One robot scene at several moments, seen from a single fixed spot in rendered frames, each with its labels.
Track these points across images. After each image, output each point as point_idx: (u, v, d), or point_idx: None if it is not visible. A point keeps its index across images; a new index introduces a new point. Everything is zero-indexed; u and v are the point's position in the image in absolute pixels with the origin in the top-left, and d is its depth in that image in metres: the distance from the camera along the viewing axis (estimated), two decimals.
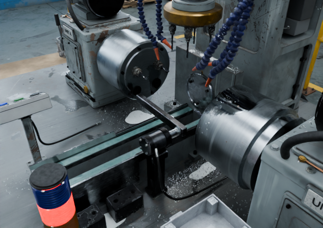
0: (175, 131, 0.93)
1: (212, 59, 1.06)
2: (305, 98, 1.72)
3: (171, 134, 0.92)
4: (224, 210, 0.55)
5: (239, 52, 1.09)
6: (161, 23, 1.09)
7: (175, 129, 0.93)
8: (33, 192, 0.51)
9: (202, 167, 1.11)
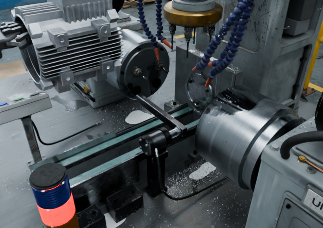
0: (175, 131, 0.93)
1: (212, 59, 1.06)
2: (305, 98, 1.72)
3: (171, 134, 0.92)
4: None
5: (239, 52, 1.09)
6: (161, 23, 1.09)
7: (175, 129, 0.93)
8: (33, 192, 0.51)
9: (202, 167, 1.11)
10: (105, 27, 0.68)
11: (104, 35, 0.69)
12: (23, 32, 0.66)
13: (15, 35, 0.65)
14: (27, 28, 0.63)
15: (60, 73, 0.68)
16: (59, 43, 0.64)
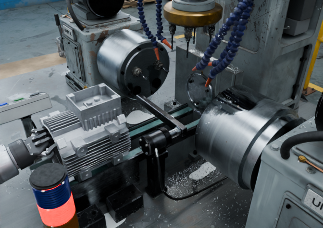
0: (175, 131, 0.93)
1: (212, 59, 1.06)
2: (305, 98, 1.72)
3: (171, 134, 0.92)
4: (108, 90, 0.91)
5: (239, 52, 1.09)
6: (161, 23, 1.09)
7: (175, 129, 0.93)
8: (33, 192, 0.51)
9: (202, 167, 1.11)
10: (116, 133, 0.85)
11: (115, 138, 0.86)
12: (50, 142, 0.82)
13: (44, 147, 0.81)
14: (55, 142, 0.80)
15: (80, 172, 0.84)
16: (80, 153, 0.80)
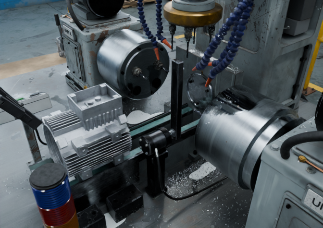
0: (170, 134, 0.92)
1: (212, 59, 1.06)
2: (305, 98, 1.72)
3: None
4: (109, 90, 0.91)
5: (239, 52, 1.09)
6: (161, 23, 1.09)
7: (169, 132, 0.92)
8: (33, 192, 0.51)
9: (202, 167, 1.11)
10: (117, 133, 0.85)
11: (116, 138, 0.86)
12: None
13: None
14: (55, 141, 0.80)
15: (81, 172, 0.84)
16: (80, 152, 0.80)
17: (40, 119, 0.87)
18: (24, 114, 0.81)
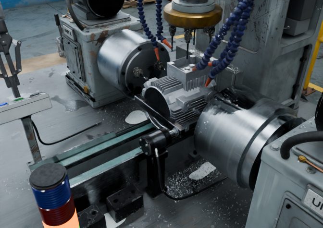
0: (173, 132, 0.93)
1: (212, 59, 1.06)
2: (305, 98, 1.72)
3: None
4: (199, 60, 1.09)
5: (239, 52, 1.09)
6: (161, 23, 1.09)
7: (173, 130, 0.93)
8: (33, 192, 0.51)
9: (202, 167, 1.11)
10: (210, 93, 1.03)
11: (209, 98, 1.03)
12: None
13: None
14: (166, 98, 0.98)
15: (182, 125, 1.02)
16: (185, 107, 0.98)
17: (18, 95, 0.98)
18: (4, 79, 0.96)
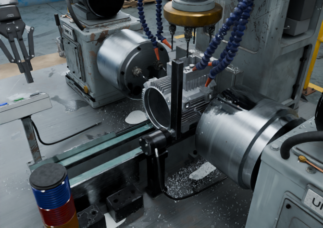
0: (170, 134, 0.92)
1: (212, 59, 1.06)
2: (305, 98, 1.72)
3: None
4: (198, 60, 1.09)
5: (239, 52, 1.09)
6: (161, 23, 1.09)
7: (169, 132, 0.92)
8: (33, 192, 0.51)
9: (202, 167, 1.11)
10: None
11: None
12: (9, 40, 0.96)
13: (3, 34, 0.95)
14: (166, 98, 0.98)
15: (182, 125, 1.02)
16: None
17: (31, 80, 1.00)
18: (18, 65, 0.98)
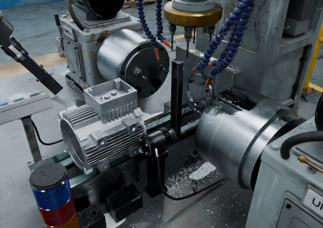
0: (170, 134, 0.92)
1: (212, 59, 1.06)
2: (305, 98, 1.72)
3: None
4: (124, 85, 0.94)
5: (239, 52, 1.09)
6: (161, 23, 1.09)
7: (169, 132, 0.92)
8: (33, 192, 0.51)
9: (202, 167, 1.11)
10: None
11: None
12: None
13: (20, 50, 0.72)
14: (76, 134, 0.82)
15: (99, 163, 0.87)
16: None
17: (58, 83, 0.86)
18: (45, 77, 0.79)
